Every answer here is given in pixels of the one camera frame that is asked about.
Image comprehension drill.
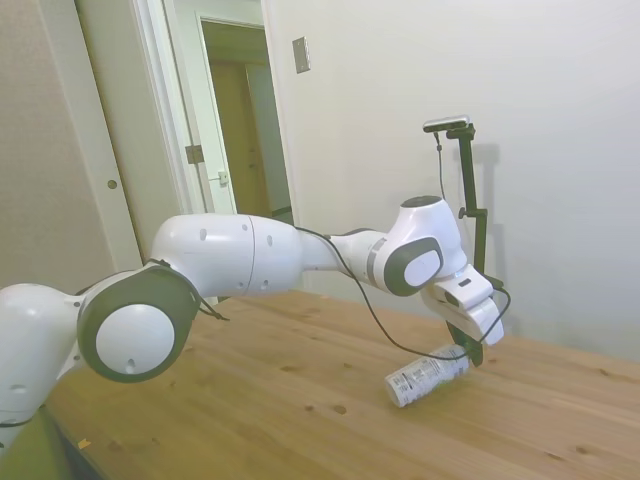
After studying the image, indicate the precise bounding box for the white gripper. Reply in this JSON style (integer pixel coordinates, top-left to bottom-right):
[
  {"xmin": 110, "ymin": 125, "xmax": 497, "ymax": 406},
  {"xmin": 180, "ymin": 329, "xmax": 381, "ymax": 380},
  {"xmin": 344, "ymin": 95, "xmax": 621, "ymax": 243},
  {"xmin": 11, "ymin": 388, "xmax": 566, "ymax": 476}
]
[{"xmin": 422, "ymin": 287, "xmax": 507, "ymax": 369}]

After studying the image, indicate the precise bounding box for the plastic water bottle green cap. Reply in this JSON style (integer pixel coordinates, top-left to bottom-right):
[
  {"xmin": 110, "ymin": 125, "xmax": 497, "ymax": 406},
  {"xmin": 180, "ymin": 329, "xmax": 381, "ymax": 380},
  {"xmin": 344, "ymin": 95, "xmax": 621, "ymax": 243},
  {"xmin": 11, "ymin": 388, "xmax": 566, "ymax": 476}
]
[{"xmin": 383, "ymin": 342, "xmax": 474, "ymax": 409}]

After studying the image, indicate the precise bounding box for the white open door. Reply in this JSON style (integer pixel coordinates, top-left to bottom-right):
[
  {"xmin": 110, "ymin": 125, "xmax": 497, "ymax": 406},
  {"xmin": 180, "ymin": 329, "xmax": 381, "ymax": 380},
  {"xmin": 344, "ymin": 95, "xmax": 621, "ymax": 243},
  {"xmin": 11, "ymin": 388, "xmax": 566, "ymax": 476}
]
[{"xmin": 162, "ymin": 0, "xmax": 239, "ymax": 217}]

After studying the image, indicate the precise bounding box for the beige closet door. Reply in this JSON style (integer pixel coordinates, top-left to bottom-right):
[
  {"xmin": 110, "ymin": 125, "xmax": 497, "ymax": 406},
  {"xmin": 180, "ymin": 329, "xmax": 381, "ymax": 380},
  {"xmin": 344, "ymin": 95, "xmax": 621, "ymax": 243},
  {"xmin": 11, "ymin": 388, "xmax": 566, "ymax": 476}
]
[{"xmin": 74, "ymin": 0, "xmax": 152, "ymax": 274}]

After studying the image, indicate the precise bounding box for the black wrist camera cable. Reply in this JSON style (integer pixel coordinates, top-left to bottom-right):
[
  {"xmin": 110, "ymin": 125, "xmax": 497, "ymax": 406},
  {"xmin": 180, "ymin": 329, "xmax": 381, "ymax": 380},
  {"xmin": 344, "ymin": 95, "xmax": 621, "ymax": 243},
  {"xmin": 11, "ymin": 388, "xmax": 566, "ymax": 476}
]
[{"xmin": 294, "ymin": 226, "xmax": 513, "ymax": 359}]

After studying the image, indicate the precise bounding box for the black jointed camera stand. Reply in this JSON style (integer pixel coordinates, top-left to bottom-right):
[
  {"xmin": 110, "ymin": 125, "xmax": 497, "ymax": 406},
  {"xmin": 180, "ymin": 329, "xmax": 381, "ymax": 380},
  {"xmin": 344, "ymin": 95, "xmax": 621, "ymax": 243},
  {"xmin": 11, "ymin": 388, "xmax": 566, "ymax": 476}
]
[{"xmin": 445, "ymin": 125, "xmax": 492, "ymax": 282}]

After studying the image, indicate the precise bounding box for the grey exterior camera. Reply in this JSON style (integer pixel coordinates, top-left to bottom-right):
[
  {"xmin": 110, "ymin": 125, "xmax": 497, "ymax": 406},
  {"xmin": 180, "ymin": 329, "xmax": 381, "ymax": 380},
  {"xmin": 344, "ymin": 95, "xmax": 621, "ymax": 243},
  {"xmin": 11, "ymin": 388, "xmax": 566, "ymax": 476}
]
[{"xmin": 422, "ymin": 113, "xmax": 473, "ymax": 135}]

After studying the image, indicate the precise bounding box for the grey wall switch plate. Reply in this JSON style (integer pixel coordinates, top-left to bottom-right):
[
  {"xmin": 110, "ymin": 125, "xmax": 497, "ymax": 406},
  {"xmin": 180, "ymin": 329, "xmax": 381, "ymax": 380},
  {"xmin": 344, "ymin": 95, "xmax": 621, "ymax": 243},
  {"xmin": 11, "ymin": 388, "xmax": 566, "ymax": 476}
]
[{"xmin": 291, "ymin": 35, "xmax": 312, "ymax": 76}]

